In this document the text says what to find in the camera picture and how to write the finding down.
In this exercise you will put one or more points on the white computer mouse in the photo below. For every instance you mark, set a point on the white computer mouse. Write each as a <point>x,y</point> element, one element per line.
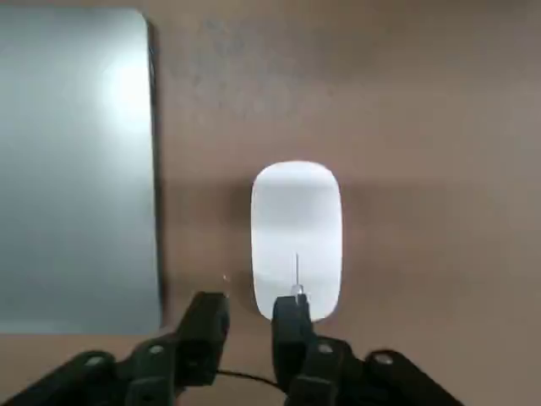
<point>296,220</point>

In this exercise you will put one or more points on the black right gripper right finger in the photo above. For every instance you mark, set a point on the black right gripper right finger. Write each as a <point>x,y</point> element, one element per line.
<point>296,338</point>

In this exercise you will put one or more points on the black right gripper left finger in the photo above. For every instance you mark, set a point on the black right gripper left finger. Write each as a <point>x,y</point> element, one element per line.
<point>198,334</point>

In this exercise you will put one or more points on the silver closed MacBook laptop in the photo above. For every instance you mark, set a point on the silver closed MacBook laptop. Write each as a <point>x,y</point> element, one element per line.
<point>72,177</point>

